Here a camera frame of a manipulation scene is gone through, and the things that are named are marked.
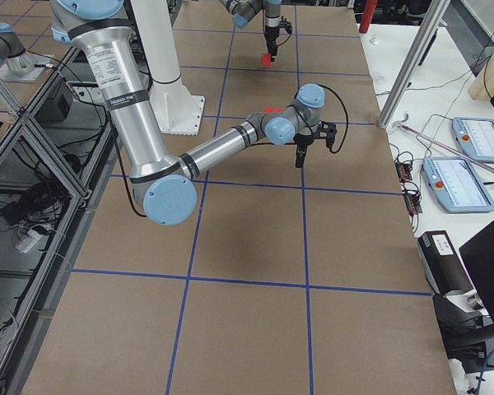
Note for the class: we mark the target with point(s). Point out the black box with label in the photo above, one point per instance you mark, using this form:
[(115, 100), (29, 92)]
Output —
[(441, 264)]

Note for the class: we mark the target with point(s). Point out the aluminium frame cage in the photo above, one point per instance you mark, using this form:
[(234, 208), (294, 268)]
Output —
[(54, 138)]

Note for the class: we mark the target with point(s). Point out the far teach pendant tablet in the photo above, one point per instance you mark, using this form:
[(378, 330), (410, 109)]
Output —
[(475, 136)]

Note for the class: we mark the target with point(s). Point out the black computer monitor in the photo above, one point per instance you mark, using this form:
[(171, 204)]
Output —
[(478, 257)]

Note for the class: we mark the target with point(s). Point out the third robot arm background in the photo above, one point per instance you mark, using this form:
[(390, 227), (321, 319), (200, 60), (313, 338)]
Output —
[(16, 63)]

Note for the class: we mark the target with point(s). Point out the teach pendant tablet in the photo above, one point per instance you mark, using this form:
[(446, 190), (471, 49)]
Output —
[(475, 136), (456, 185)]

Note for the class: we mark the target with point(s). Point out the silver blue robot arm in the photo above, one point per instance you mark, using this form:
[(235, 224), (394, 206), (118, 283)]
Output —
[(130, 49), (243, 12)]

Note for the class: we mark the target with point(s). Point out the near teach pendant tablet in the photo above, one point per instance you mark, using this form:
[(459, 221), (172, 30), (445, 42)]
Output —
[(456, 185)]

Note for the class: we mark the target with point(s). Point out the aluminium frame post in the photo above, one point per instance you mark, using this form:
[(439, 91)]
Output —
[(423, 36)]

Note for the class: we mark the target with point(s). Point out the metal rod with hook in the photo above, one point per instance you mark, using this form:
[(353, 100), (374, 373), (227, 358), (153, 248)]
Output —
[(457, 151)]

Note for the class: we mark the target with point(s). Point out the red cylinder object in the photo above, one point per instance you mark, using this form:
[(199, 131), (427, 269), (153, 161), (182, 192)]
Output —
[(367, 16)]

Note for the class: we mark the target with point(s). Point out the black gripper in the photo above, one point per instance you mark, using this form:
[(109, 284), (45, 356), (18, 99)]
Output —
[(272, 32), (302, 141)]

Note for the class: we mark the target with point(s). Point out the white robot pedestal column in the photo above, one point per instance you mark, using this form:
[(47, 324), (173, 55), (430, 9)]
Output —
[(155, 30)]

